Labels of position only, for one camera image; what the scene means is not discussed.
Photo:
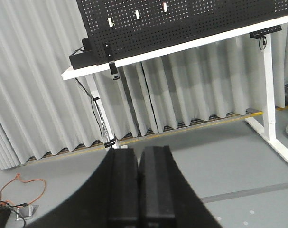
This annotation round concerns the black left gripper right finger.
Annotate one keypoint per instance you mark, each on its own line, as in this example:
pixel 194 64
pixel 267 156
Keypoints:
pixel 166 199

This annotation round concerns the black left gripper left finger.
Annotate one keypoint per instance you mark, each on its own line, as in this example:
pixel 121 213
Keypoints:
pixel 108 199

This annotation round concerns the silver floor socket plate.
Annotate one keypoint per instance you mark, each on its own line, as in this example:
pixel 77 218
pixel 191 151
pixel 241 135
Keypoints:
pixel 26 212

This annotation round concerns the grey pleated curtain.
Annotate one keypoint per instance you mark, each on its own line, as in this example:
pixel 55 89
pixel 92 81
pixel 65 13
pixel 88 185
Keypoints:
pixel 40 112

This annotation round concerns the white standing desk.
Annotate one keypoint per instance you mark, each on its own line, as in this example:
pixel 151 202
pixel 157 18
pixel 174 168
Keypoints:
pixel 266 130

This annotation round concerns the black pegboard clamp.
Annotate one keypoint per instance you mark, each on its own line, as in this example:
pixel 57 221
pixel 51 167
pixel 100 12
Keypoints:
pixel 114 70

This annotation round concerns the black power box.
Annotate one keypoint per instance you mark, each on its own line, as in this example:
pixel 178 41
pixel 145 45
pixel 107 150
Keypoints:
pixel 83 56

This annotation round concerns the black perforated pegboard panel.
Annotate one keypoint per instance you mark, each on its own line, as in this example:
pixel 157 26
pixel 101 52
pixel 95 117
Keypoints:
pixel 185 20

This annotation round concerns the white middle block on pegboard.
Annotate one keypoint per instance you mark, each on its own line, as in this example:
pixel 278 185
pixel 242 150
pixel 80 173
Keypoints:
pixel 137 14

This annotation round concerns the red white block on pegboard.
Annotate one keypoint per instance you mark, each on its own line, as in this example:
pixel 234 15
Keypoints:
pixel 164 6

